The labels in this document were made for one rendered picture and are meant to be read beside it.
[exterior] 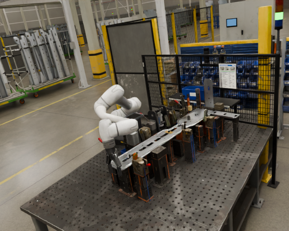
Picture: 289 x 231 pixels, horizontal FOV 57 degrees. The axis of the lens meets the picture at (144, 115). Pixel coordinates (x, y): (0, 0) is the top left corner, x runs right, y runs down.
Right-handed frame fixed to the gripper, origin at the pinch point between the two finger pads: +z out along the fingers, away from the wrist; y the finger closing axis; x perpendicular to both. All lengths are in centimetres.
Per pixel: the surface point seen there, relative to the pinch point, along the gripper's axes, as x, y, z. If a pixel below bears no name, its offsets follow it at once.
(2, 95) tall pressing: 55, -748, -116
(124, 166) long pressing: 12.8, -8.1, 0.0
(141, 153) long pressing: 33.6, -12.1, -3.4
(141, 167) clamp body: 18.0, 8.4, 0.3
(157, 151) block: 41.6, 1.1, -4.1
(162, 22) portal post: 380, -333, -204
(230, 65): 173, -10, -63
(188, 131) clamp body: 82, -1, -11
